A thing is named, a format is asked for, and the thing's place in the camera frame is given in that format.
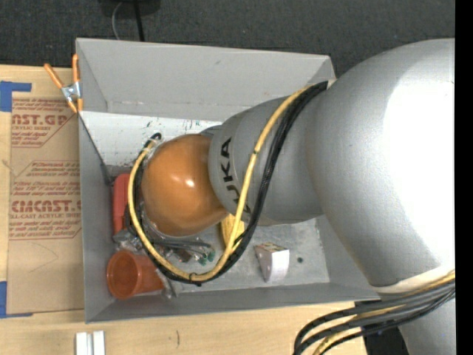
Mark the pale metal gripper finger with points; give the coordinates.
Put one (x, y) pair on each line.
(168, 285)
(127, 242)

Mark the grey metal bin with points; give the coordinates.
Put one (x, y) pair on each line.
(155, 83)

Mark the red-orange flat block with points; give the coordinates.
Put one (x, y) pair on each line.
(121, 202)

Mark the yellow round object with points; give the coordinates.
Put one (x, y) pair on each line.
(227, 231)

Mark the brown cardboard board, red print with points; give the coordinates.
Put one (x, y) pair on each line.
(44, 198)

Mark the white wedge-shaped block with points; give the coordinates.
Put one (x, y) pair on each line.
(273, 263)

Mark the orange plastic cup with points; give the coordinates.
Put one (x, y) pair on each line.
(129, 274)

